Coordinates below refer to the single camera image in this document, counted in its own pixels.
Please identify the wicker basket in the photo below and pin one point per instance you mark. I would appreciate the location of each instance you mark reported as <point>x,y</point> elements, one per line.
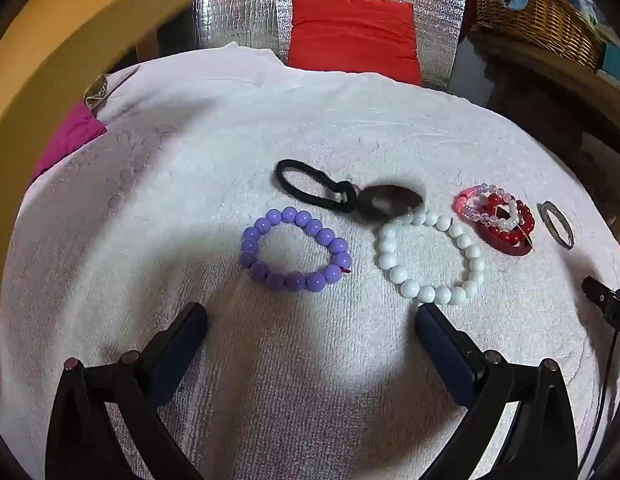
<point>539,20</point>

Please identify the wooden side table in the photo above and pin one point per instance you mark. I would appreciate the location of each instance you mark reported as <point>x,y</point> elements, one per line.
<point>564,75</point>

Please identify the teal box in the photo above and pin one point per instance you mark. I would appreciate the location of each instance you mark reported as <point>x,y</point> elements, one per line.
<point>617,60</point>

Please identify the magenta cloth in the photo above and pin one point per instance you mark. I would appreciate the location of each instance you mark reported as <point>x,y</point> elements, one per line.
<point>70,140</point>

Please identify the silver foil sheet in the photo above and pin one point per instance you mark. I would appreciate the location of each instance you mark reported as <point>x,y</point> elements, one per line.
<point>439,0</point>

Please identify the yellow curved wooden frame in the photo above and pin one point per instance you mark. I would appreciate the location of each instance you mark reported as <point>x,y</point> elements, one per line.
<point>65,25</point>

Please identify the white towel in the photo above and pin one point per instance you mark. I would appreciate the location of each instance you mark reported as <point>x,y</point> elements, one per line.
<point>290,125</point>

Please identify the small brown ornament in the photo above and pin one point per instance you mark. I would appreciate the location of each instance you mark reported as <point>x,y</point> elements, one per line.
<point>96,91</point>

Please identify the dark red bangle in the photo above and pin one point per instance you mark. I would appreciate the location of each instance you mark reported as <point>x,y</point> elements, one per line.
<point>509,249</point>

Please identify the silver bangle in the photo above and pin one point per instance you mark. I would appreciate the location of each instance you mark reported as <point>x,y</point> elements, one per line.
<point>544,215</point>

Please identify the red cushion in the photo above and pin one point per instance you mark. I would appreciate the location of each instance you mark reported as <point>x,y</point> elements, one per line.
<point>350,35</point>

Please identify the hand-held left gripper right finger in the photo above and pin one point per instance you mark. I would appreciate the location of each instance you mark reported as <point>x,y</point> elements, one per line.
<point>447,350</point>

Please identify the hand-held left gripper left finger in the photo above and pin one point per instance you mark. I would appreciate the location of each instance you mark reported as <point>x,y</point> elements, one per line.
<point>182,340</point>

